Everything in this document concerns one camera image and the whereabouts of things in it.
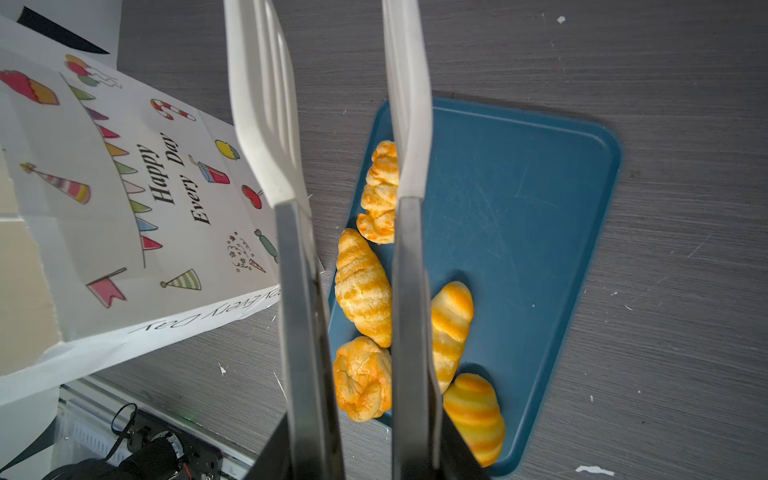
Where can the round flaky pastry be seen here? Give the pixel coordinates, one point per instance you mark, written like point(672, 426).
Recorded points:
point(362, 373)

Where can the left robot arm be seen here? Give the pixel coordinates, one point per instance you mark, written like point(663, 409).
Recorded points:
point(157, 460)

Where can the small striped bread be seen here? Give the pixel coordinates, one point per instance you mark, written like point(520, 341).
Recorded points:
point(379, 197)

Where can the white paper bag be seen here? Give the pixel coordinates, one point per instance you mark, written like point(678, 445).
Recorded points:
point(129, 219)

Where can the croissant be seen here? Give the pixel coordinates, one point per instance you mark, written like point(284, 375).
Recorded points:
point(362, 288)
point(452, 312)

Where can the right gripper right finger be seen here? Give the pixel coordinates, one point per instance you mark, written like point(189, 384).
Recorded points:
point(456, 459)

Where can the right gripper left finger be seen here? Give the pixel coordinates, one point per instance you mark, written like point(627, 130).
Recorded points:
point(274, 462)

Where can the striped bun bottom right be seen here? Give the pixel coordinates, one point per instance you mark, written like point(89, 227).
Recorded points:
point(472, 405)

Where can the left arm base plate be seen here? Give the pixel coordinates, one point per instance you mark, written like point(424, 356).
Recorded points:
point(180, 450)

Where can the metal tongs white tips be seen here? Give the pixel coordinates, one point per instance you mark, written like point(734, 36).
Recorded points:
point(264, 110)

